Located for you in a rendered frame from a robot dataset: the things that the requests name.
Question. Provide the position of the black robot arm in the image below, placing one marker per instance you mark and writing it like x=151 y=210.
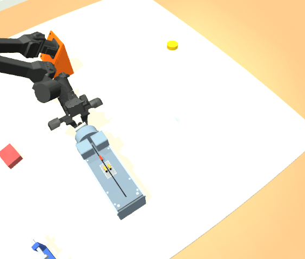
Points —
x=39 y=72

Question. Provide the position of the yellow short cylinder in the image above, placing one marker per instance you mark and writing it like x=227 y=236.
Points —
x=172 y=45

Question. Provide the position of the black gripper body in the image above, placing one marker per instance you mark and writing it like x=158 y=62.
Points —
x=55 y=123

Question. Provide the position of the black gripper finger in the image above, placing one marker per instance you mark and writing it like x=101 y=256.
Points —
x=73 y=124
x=84 y=118

